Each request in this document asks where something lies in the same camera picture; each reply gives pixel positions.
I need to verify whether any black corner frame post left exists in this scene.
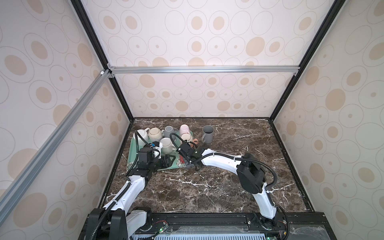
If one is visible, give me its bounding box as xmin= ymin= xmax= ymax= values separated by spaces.
xmin=71 ymin=0 xmax=135 ymax=122

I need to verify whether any black mug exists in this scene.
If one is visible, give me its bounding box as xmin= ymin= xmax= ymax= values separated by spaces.
xmin=161 ymin=155 xmax=176 ymax=169

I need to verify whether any pink mug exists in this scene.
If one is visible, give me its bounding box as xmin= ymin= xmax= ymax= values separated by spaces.
xmin=179 ymin=124 xmax=190 ymax=136

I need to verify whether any cream speckled mug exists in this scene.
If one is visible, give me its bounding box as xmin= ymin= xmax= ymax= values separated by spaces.
xmin=148 ymin=128 xmax=164 ymax=142

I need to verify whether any white ribbed mug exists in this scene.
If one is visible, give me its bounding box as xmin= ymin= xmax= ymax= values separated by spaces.
xmin=133 ymin=128 xmax=150 ymax=148

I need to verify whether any green floral tray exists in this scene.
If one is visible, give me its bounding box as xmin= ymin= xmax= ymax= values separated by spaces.
xmin=127 ymin=136 xmax=186 ymax=171

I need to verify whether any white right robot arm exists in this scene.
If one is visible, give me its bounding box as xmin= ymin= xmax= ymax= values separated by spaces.
xmin=176 ymin=142 xmax=286 ymax=230

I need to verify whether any black corner frame post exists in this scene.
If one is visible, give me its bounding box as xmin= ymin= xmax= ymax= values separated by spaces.
xmin=270 ymin=0 xmax=346 ymax=123
xmin=71 ymin=0 xmax=135 ymax=122

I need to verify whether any aluminium rail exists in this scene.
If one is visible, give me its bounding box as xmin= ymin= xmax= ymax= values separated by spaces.
xmin=111 ymin=65 xmax=300 ymax=74
xmin=1 ymin=69 xmax=111 ymax=225

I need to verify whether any aluminium back rail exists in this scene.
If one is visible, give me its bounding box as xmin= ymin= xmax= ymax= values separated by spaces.
xmin=111 ymin=65 xmax=300 ymax=74

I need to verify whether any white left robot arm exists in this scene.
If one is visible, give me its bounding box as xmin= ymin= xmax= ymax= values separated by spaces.
xmin=85 ymin=144 xmax=163 ymax=240

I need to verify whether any large grey mug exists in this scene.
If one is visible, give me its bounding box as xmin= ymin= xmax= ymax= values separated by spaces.
xmin=202 ymin=125 xmax=215 ymax=144

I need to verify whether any cream and peach mug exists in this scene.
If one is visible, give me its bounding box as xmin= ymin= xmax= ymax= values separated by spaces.
xmin=181 ymin=133 xmax=199 ymax=147

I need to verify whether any black corner frame post right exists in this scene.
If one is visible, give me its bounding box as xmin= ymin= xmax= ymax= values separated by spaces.
xmin=270 ymin=0 xmax=346 ymax=123

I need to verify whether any aluminium left rail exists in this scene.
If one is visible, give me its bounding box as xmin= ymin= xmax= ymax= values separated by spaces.
xmin=1 ymin=69 xmax=111 ymax=225

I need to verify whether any small grey mug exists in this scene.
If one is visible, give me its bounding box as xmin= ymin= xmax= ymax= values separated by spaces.
xmin=163 ymin=126 xmax=176 ymax=138

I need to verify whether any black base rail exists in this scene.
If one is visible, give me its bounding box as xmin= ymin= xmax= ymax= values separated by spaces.
xmin=79 ymin=209 xmax=336 ymax=240

